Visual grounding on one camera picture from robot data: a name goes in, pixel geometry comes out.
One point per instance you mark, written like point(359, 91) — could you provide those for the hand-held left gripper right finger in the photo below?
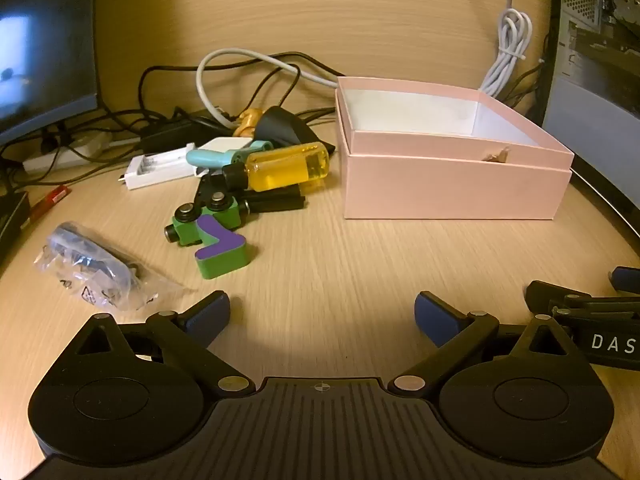
point(435, 317)

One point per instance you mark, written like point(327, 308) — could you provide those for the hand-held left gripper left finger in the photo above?
point(210, 316)

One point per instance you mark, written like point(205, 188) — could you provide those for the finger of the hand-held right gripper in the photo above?
point(542, 295)
point(627, 280)

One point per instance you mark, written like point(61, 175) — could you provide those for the green purple angled block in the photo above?
point(220, 246)

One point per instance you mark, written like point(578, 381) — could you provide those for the green block with metal caps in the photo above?
point(181, 235)

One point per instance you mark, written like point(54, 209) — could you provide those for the pink cardboard box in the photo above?
point(450, 190)

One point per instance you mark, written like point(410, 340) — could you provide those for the clear bag of black parts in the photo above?
point(90, 265)

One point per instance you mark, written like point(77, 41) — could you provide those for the teal plastic tool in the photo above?
point(210, 159)

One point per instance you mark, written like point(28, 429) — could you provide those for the white battery charger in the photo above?
point(150, 170)

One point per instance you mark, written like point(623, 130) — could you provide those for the yellow liquid bottle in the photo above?
point(285, 165)

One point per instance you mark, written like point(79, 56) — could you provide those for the white power adapter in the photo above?
point(222, 144)

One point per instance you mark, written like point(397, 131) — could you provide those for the red pen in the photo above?
point(52, 198)

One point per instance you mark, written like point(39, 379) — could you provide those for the black rounded device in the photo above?
point(282, 125)

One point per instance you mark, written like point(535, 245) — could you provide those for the black power brick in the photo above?
point(165, 133)

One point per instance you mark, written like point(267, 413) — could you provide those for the white power strip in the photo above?
point(75, 148)

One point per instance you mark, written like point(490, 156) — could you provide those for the black computer monitor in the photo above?
point(45, 60)

